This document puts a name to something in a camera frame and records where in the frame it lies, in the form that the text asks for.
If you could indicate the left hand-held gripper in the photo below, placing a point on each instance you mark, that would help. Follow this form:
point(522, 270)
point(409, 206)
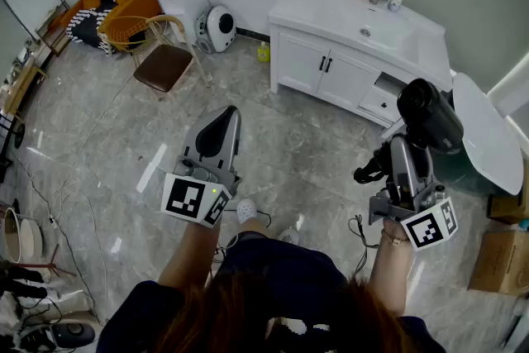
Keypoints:
point(184, 198)

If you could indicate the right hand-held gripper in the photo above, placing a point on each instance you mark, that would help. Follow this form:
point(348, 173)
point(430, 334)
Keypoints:
point(430, 225)

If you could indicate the black hair dryer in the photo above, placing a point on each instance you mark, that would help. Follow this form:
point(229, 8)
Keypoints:
point(430, 111)

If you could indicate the white ceramic bathroom sink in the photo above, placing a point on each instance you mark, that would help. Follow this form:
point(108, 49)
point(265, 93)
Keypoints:
point(330, 8)

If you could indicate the person's right forearm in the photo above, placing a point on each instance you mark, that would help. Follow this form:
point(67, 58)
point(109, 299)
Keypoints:
point(388, 273)

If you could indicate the person's left forearm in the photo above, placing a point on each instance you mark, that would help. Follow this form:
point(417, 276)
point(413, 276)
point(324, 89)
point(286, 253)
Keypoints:
point(190, 252)

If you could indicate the person's left white shoe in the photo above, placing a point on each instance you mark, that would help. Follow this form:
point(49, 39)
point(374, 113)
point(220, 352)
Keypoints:
point(246, 211)

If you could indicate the person's white shoe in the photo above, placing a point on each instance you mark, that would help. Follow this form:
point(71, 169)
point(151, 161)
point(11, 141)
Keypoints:
point(246, 211)
point(289, 236)

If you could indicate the white toilet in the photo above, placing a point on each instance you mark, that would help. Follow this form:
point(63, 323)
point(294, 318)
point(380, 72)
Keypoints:
point(487, 128)

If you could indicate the wooden chair brown seat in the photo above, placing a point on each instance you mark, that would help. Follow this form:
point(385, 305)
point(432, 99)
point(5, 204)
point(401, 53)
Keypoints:
point(163, 68)

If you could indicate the yellow bottle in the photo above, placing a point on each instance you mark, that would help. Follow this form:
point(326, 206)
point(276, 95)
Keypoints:
point(263, 53)

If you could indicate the small cardboard box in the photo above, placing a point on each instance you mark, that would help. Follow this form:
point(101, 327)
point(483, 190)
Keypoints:
point(506, 208)

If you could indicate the white pet carrier backpack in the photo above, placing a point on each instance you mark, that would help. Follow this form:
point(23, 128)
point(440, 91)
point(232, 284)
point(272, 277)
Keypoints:
point(219, 29)

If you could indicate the white vanity cabinet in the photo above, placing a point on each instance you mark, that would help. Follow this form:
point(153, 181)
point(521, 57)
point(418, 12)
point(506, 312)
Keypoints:
point(301, 62)

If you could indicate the person's right white shoe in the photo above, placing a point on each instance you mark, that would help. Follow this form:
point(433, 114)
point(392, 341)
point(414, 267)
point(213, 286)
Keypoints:
point(289, 236)

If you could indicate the large cardboard box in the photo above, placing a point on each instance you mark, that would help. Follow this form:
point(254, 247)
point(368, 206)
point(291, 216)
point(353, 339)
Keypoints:
point(500, 260)

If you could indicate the person's dark clothed body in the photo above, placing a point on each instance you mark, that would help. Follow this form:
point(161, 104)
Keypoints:
point(281, 260)

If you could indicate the metal sink drain plug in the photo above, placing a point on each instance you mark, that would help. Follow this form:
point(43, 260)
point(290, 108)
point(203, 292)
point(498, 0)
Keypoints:
point(365, 32)

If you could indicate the white pump bottle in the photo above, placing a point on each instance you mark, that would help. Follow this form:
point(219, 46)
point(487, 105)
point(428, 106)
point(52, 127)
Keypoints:
point(396, 1)

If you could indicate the orange cushioned armchair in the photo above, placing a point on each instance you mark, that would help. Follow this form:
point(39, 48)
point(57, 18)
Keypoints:
point(89, 22)

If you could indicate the wooden side table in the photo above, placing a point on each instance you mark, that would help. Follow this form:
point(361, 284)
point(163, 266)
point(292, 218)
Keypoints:
point(22, 84)

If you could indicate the beige round basin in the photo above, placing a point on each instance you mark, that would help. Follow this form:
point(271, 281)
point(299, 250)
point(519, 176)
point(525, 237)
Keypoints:
point(10, 235)
point(32, 237)

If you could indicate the black round device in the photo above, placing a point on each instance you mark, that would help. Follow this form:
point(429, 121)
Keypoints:
point(72, 332)

